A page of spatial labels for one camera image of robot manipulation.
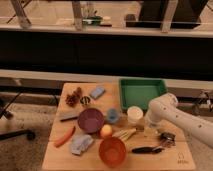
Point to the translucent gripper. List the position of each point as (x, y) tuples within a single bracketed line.
[(151, 128)]

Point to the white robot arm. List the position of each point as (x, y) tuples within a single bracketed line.
[(165, 107)]

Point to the green plastic tray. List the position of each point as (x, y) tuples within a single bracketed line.
[(139, 92)]

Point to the white plastic cup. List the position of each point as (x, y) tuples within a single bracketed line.
[(134, 114)]

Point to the small blue cup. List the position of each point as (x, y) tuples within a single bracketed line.
[(112, 116)]

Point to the yellow red apple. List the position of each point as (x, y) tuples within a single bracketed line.
[(106, 131)]

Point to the orange bowl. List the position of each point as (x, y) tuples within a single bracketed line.
[(112, 151)]

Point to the purple bowl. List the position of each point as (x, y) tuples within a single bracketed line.
[(90, 120)]

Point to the wooden tabletop board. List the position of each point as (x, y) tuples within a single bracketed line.
[(175, 158)]

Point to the light blue sponge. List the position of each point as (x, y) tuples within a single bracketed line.
[(97, 92)]

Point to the black white striped ball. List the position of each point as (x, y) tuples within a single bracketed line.
[(85, 100)]

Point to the crumpled blue cloth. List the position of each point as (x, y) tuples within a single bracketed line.
[(80, 143)]

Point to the orange carrot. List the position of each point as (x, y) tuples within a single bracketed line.
[(59, 142)]

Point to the brown pine cone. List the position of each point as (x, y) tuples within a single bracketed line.
[(73, 99)]

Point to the grey rectangular block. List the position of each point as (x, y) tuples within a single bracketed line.
[(64, 116)]

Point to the black office chair base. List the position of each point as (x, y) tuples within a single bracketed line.
[(10, 127)]

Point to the black handled tool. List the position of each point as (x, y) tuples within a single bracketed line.
[(147, 150)]

